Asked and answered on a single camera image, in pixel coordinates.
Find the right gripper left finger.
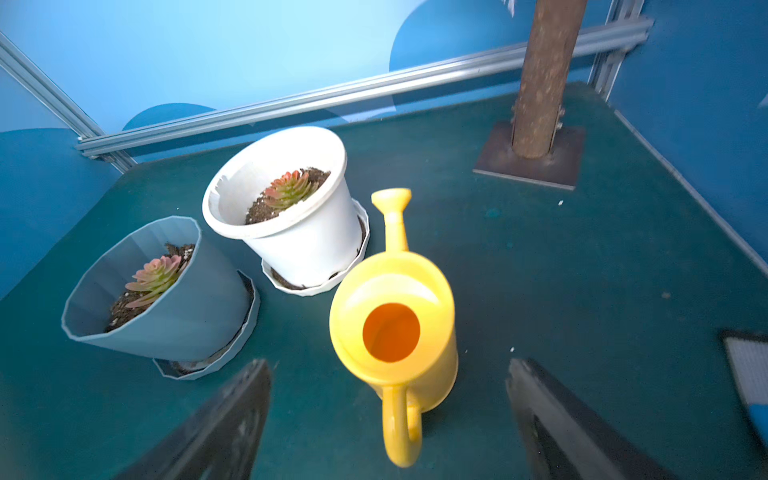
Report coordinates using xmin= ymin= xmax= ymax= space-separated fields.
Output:
xmin=116 ymin=359 xmax=272 ymax=479

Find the grey blue striped cloth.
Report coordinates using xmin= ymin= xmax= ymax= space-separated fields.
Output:
xmin=719 ymin=329 xmax=767 ymax=448

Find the white pot with succulent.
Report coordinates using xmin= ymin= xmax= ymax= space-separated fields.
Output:
xmin=202 ymin=126 xmax=370 ymax=296

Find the grey-blue pot with succulent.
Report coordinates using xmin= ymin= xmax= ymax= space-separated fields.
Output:
xmin=61 ymin=216 xmax=260 ymax=381

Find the aluminium frame back rail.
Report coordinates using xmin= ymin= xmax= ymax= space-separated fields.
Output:
xmin=75 ymin=16 xmax=655 ymax=160

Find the yellow plastic watering can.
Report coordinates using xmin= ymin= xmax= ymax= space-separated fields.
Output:
xmin=329 ymin=188 xmax=459 ymax=468

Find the pink artificial blossom tree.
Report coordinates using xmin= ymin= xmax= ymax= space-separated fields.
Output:
xmin=473 ymin=0 xmax=587 ymax=190

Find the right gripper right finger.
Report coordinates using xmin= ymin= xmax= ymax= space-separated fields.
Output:
xmin=506 ymin=358 xmax=677 ymax=479

